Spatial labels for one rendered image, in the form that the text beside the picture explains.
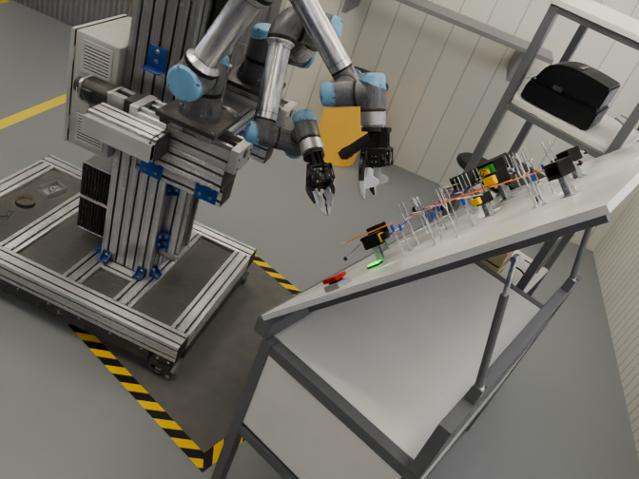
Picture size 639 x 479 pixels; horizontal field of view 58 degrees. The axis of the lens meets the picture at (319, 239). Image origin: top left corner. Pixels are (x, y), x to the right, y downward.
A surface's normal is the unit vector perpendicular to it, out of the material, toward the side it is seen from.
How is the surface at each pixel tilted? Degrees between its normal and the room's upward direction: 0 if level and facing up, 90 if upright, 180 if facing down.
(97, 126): 90
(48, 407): 0
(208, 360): 0
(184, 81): 97
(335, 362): 0
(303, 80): 90
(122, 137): 90
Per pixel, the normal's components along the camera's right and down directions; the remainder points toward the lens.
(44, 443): 0.31, -0.78
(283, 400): -0.61, 0.28
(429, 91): -0.29, 0.47
